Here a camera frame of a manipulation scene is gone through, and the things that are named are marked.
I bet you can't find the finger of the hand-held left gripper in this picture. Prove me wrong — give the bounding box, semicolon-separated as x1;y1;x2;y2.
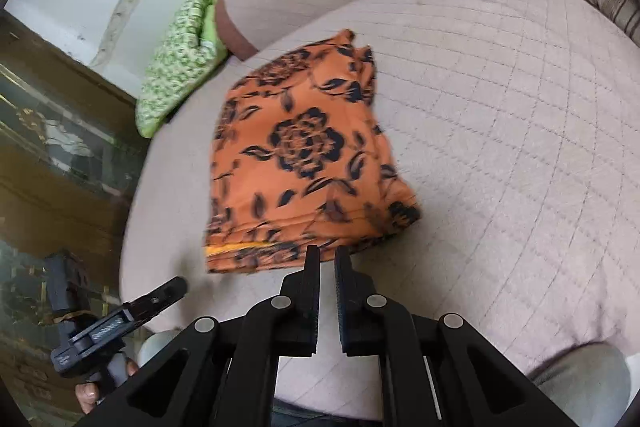
127;277;189;323

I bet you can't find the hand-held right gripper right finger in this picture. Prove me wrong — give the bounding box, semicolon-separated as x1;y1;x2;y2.
334;247;576;427

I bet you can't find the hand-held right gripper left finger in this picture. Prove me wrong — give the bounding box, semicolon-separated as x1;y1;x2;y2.
75;245;321;427

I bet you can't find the orange black floral garment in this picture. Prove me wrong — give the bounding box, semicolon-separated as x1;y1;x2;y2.
202;29;421;275

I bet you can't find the person's left hand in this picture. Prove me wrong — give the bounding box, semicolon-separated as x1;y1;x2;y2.
74;357;140;410

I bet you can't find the person's left leg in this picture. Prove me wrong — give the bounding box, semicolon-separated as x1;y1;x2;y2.
136;330;182;370

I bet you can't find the person's leg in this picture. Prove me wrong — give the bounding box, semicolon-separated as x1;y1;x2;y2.
136;330;182;370
529;341;632;427

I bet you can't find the wooden glass cabinet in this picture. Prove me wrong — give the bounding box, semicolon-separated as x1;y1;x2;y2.
0;12;151;423

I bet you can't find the pink quilted bed cover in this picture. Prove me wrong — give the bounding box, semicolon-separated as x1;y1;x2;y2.
120;0;640;418

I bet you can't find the green patterned cloth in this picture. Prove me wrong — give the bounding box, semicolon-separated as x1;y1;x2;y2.
136;0;231;138

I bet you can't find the person's right leg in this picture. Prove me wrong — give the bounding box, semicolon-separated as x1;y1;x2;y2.
529;341;632;427

